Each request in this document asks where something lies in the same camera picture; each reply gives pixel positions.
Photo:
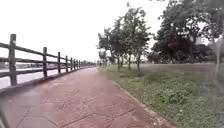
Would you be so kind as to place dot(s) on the red paved path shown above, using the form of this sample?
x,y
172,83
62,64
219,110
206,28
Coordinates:
x,y
80,103

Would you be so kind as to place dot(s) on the pale-trunked tree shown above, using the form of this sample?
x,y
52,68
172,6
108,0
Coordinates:
x,y
218,60

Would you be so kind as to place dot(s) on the pale building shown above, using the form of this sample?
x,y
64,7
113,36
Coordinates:
x,y
199,40

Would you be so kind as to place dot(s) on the large dark tree clump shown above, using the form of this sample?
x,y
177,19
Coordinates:
x,y
180,36

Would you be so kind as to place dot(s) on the grass field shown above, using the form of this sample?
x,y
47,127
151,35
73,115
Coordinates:
x,y
176,90

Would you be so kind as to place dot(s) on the dark wooden rail fence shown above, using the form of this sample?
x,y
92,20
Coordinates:
x,y
12,61

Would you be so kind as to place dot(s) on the grey water surface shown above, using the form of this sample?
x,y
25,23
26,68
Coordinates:
x,y
28,77

